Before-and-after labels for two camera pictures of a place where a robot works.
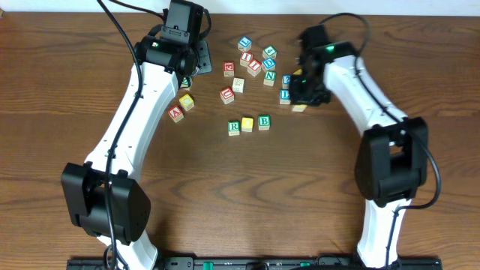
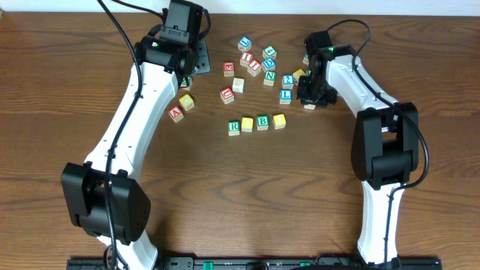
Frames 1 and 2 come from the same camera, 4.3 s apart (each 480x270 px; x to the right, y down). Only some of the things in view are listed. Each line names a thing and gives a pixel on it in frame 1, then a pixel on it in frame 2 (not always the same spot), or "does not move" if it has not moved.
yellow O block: x=299 y=108 to x=279 y=121
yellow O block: x=247 y=124 does not move
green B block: x=264 y=122 does not move
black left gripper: x=202 y=57 does not move
